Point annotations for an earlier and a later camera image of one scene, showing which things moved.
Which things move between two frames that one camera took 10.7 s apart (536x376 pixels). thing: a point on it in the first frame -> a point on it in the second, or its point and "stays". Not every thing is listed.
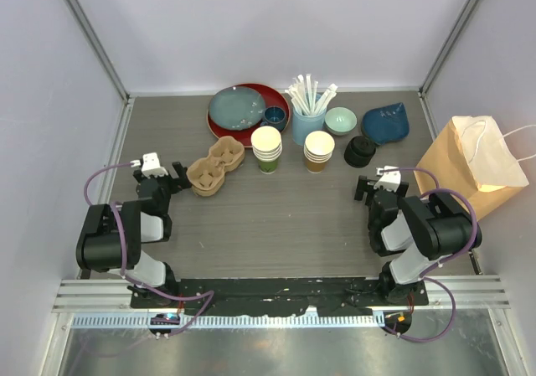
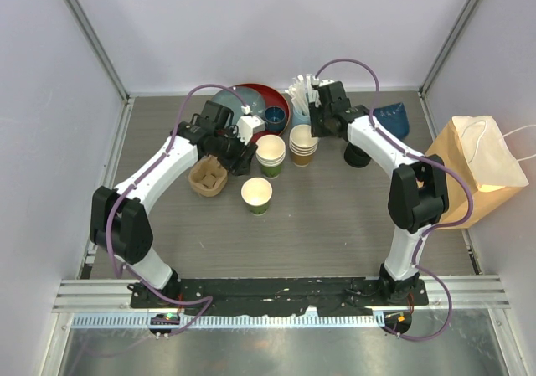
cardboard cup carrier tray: (206, 175) stays
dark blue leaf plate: (385, 123) stays
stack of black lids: (359, 151) stays
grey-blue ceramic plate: (236, 108) stays
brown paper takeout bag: (471, 157) stays
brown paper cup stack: (317, 150) -> (302, 145)
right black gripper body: (369, 201) -> (318, 121)
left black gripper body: (168, 186) -> (232, 151)
